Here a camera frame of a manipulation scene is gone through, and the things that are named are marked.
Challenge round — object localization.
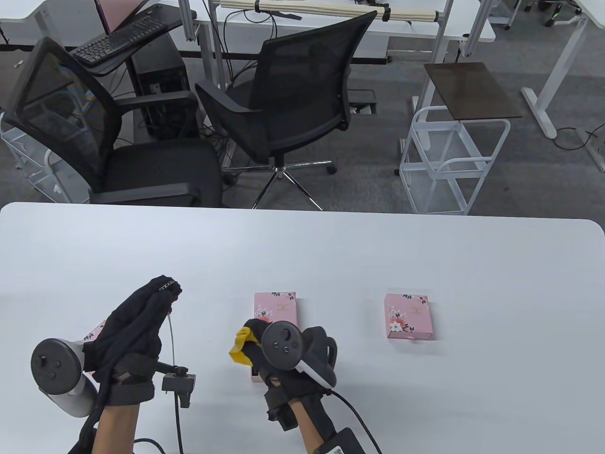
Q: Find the black computer tower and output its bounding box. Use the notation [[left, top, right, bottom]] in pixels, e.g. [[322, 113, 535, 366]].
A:
[[130, 34, 200, 140]]

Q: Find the person's left forearm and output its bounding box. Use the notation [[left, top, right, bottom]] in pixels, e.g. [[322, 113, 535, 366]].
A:
[[92, 402, 140, 454]]

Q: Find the yellow cleaning cloth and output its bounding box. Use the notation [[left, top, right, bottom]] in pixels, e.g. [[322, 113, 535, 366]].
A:
[[229, 328, 260, 367]]

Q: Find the grey hand controller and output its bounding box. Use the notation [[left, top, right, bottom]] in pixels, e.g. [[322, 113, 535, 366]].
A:
[[261, 322, 339, 388], [31, 338, 100, 418]]

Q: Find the black chair with chrome base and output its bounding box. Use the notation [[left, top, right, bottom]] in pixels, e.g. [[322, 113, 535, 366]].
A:
[[195, 10, 379, 211]]

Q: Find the black right forearm module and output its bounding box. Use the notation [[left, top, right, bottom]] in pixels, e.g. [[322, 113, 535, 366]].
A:
[[314, 428, 367, 454]]

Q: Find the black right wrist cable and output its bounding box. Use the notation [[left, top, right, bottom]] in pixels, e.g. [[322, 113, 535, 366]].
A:
[[328, 389, 383, 454]]

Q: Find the black mesh office chair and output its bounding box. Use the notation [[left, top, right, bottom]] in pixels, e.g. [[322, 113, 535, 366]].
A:
[[1, 37, 224, 208]]

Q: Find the person's left hand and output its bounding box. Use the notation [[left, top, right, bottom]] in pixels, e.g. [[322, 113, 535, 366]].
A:
[[84, 275, 183, 407]]

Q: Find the pink floral jewelry box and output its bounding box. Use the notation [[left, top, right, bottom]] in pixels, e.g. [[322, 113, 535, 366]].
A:
[[83, 320, 108, 343], [254, 292, 298, 332], [384, 293, 434, 341]]

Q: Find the white wire cart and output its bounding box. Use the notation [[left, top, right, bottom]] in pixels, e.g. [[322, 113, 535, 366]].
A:
[[0, 113, 91, 205], [396, 105, 512, 216]]

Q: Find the brown board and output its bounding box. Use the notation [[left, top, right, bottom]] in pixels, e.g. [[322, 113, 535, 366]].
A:
[[424, 62, 524, 121]]

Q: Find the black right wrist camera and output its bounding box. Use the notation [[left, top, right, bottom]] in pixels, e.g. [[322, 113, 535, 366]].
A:
[[266, 390, 298, 431]]

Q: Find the black left forearm module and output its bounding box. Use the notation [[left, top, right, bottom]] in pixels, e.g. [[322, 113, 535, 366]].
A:
[[66, 411, 102, 454]]

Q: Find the person's right forearm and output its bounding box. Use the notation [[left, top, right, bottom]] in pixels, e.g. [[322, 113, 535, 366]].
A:
[[288, 400, 327, 452]]

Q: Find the silver chain necklace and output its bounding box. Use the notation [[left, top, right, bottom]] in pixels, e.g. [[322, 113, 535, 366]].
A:
[[157, 280, 182, 368]]

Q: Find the black floor cable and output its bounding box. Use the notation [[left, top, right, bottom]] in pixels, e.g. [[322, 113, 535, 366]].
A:
[[553, 126, 600, 151]]

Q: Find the white desk with angled leg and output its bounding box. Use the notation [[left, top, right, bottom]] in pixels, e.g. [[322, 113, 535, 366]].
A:
[[521, 0, 605, 173]]

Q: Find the person's right hand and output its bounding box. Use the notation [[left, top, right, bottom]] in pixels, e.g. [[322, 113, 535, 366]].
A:
[[242, 318, 331, 412]]

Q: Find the floor power box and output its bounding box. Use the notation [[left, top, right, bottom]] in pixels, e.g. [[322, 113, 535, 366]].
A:
[[349, 90, 379, 115]]

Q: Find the black keyboard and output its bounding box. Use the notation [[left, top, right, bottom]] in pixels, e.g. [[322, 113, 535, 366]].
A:
[[71, 17, 170, 66]]

